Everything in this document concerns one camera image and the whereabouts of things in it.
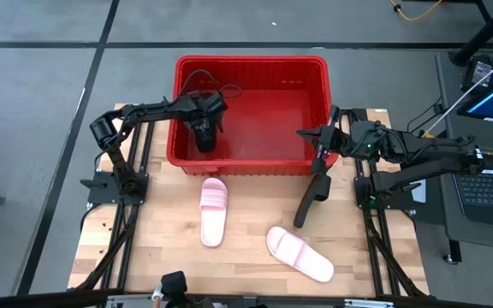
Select black desk leg with caster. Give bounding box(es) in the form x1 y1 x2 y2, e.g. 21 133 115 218
443 238 462 265

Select black handheld object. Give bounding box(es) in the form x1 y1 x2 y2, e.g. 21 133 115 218
151 269 188 308

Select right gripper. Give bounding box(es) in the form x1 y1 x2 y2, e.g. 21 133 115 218
296 105 355 175

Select black stand leg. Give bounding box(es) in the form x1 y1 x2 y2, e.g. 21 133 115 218
449 0 493 66

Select white card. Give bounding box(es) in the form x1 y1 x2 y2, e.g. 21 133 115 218
411 179 428 204

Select black slide sandal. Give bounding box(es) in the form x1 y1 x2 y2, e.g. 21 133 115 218
293 172 332 229
193 121 219 153

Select yellow cable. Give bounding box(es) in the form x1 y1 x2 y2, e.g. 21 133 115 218
389 0 444 22

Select silver metal bracket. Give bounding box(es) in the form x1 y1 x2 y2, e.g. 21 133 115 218
105 293 157 308
343 298 395 308

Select black crossbar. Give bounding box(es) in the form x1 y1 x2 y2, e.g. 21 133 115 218
0 287 493 308

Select white rod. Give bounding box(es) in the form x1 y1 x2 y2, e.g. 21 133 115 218
417 49 493 145

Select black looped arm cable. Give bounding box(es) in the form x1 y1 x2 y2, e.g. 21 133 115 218
220 83 244 101
179 68 223 98

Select pink slide sandal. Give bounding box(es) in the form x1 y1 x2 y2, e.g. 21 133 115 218
265 226 336 284
199 177 229 248

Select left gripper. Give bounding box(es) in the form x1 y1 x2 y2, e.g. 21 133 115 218
177 92 229 133

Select red plastic bin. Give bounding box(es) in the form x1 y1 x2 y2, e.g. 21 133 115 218
165 54 341 177

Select black desk cables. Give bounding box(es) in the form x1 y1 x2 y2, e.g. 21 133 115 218
405 97 444 138

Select black box with label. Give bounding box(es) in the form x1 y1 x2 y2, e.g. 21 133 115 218
461 54 493 94

